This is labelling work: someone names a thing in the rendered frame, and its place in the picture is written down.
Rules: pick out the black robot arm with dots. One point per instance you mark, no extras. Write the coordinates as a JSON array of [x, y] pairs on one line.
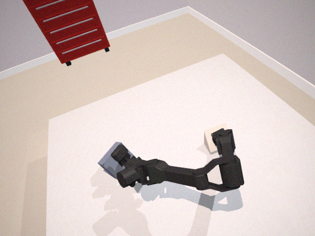
[[159, 171]]

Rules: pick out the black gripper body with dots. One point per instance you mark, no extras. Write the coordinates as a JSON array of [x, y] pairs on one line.
[[120, 155]]

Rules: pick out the grey sloped panel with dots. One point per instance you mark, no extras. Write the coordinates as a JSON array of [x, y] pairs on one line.
[[109, 165]]

